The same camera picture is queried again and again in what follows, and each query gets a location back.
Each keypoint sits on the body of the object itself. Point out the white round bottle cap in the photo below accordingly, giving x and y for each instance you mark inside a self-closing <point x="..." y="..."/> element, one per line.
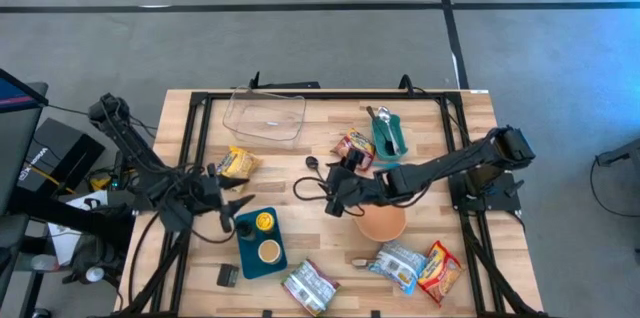
<point x="94" y="274"/>

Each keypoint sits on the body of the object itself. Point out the black bag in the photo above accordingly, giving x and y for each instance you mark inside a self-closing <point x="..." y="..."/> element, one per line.
<point x="95" y="255"/>

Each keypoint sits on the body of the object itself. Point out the orange plastic bowl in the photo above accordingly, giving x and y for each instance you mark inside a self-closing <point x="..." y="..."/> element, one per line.
<point x="380" y="225"/>

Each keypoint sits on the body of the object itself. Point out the clear plastic container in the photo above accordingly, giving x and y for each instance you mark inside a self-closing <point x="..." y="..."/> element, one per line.
<point x="272" y="123"/>

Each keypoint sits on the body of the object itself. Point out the beige cup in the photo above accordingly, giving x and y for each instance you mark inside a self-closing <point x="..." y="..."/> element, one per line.
<point x="270" y="252"/>

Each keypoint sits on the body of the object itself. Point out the computer monitor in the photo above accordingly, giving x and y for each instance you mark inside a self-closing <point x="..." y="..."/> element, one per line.
<point x="15" y="133"/>

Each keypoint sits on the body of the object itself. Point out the blue white ramen packet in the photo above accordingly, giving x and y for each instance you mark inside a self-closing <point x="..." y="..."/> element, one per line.
<point x="397" y="265"/>

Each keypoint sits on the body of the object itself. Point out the teal rectangular tray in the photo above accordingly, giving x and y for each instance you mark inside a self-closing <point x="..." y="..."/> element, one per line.
<point x="247" y="263"/>

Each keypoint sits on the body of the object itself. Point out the teal plastic basket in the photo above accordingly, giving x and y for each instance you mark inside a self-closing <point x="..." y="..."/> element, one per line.
<point x="400" y="128"/>

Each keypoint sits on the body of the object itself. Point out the red yellow ramen packet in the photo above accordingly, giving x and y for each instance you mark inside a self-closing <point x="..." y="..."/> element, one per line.
<point x="440" y="272"/>

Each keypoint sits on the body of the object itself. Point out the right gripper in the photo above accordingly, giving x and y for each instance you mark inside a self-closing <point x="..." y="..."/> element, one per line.
<point x="360" y="188"/>

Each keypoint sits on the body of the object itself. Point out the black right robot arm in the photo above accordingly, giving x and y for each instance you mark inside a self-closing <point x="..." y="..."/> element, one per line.
<point x="450" y="163"/>

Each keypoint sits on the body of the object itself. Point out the white paper sheet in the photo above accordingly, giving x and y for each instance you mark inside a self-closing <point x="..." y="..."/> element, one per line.
<point x="65" y="248"/>

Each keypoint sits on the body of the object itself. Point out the jar with yellow lid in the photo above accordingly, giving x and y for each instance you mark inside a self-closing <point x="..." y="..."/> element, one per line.
<point x="265" y="220"/>

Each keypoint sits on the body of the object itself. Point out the green white food packet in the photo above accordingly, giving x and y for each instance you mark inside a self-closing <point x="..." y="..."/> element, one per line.
<point x="310" y="287"/>

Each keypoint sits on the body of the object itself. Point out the red roast beef ramen packet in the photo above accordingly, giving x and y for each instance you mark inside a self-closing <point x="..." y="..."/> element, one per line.
<point x="362" y="140"/>

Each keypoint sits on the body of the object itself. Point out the yellow snack packet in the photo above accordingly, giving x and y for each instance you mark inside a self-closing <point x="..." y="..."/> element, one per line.
<point x="240" y="163"/>

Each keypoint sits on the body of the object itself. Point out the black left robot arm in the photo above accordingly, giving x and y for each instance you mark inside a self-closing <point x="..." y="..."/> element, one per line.
<point x="135" y="148"/>

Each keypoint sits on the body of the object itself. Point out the small black box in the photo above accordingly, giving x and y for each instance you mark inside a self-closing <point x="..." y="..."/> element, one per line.
<point x="227" y="275"/>

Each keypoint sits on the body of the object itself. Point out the black equipment case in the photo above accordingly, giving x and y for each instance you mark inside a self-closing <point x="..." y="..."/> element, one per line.
<point x="65" y="150"/>

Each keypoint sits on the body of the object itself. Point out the black aluminium table frame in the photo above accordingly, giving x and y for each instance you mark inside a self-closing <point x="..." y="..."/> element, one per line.
<point x="325" y="95"/>

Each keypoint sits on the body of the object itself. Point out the black spoon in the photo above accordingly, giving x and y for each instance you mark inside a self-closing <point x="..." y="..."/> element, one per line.
<point x="312" y="162"/>

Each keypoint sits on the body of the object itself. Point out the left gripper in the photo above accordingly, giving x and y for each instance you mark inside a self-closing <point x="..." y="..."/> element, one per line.
<point x="212" y="193"/>

